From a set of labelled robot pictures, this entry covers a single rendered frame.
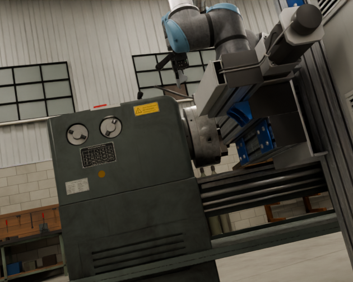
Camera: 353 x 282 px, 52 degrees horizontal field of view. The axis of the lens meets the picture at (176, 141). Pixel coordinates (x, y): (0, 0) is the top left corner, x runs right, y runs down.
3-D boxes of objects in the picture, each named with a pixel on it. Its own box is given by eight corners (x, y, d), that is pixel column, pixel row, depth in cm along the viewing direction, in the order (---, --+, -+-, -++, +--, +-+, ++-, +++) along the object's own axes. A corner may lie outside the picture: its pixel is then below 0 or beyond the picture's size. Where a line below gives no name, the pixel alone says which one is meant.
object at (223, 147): (209, 142, 184) (214, 161, 176) (208, 136, 180) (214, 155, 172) (230, 137, 184) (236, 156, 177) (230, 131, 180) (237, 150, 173)
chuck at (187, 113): (196, 156, 163) (181, 97, 174) (196, 175, 192) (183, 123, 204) (204, 155, 163) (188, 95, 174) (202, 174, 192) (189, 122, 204)
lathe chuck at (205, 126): (204, 155, 163) (189, 95, 174) (202, 174, 192) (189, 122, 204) (223, 151, 163) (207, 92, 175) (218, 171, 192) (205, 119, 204)
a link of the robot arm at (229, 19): (251, 31, 120) (241, -5, 122) (212, 38, 119) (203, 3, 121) (244, 47, 132) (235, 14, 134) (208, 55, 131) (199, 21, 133)
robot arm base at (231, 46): (265, 56, 117) (258, 28, 119) (221, 63, 115) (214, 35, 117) (251, 74, 132) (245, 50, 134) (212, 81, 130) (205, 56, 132)
